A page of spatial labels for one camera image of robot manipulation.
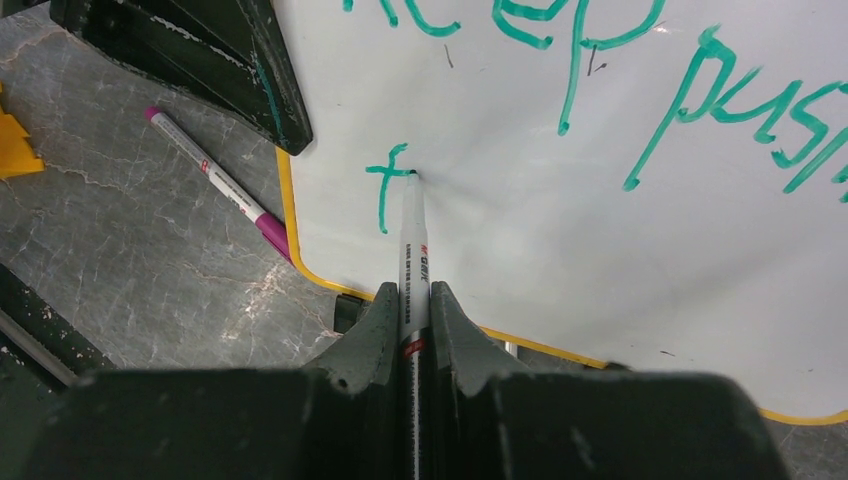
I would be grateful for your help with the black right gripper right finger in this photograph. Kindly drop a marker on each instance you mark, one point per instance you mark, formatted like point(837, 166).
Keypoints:
point(467, 423)

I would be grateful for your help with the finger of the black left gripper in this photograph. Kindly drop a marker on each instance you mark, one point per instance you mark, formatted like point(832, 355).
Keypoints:
point(227, 54)

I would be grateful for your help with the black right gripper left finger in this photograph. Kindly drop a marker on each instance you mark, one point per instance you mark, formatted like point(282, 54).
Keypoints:
point(352, 409)

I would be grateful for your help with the green whiteboard marker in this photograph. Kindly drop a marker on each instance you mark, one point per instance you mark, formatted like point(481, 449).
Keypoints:
point(414, 321)

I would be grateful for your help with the white board orange frame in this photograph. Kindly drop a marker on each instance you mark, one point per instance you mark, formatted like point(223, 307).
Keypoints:
point(661, 184)

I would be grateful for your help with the purple capped marker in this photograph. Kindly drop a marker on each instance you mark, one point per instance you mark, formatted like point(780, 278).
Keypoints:
point(271, 228)

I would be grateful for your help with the yellow toy wedge block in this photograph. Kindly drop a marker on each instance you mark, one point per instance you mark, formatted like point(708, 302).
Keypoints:
point(18, 157)

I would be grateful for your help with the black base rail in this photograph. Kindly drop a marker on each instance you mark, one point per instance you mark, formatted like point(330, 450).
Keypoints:
point(41, 352)

